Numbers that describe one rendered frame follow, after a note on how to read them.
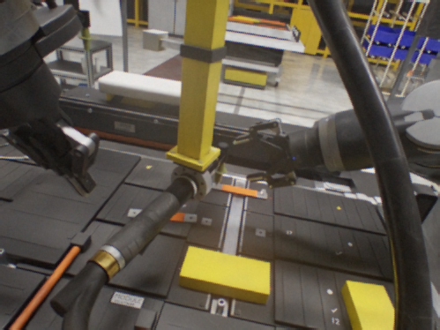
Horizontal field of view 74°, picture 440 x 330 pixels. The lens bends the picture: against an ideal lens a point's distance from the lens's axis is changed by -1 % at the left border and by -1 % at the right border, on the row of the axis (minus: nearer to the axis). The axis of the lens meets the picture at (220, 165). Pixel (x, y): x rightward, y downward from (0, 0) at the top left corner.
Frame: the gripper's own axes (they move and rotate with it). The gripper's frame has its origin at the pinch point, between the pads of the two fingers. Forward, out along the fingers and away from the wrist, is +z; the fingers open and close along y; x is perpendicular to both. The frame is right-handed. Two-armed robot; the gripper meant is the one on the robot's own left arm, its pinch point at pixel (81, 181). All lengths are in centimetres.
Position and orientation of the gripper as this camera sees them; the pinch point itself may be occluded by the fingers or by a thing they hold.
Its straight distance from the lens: 39.0
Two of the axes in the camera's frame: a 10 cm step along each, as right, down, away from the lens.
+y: 9.1, 1.6, -3.8
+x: 3.7, -7.1, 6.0
